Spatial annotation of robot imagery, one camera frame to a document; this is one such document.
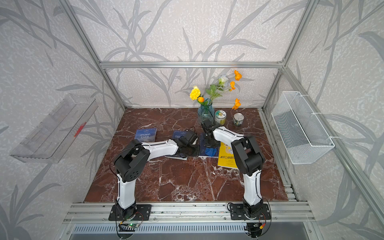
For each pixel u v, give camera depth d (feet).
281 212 2.46
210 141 2.85
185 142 2.47
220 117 3.44
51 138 2.17
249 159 1.70
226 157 2.99
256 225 2.44
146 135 3.35
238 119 3.55
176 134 3.35
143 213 2.41
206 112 3.55
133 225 2.31
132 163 1.67
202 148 3.16
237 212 2.41
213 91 3.07
